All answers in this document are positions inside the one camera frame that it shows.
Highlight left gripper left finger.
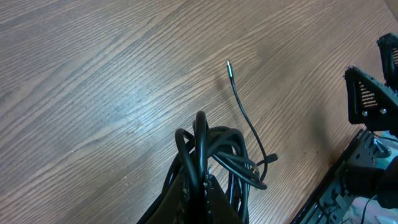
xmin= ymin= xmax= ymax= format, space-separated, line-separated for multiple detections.
xmin=137 ymin=175 xmax=189 ymax=224

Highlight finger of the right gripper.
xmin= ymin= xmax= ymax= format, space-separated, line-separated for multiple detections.
xmin=376 ymin=33 xmax=397 ymax=90

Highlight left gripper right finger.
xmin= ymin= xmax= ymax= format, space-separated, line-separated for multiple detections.
xmin=203 ymin=175 xmax=242 ymax=224

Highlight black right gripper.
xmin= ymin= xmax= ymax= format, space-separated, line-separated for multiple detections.
xmin=341 ymin=67 xmax=397 ymax=209

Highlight black cable bundle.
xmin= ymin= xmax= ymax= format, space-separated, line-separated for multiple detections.
xmin=161 ymin=110 xmax=268 ymax=224

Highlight black cable silver plug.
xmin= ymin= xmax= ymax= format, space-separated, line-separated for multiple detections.
xmin=226 ymin=60 xmax=278 ymax=182

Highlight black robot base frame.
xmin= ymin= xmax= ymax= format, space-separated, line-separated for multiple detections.
xmin=291 ymin=129 xmax=397 ymax=224

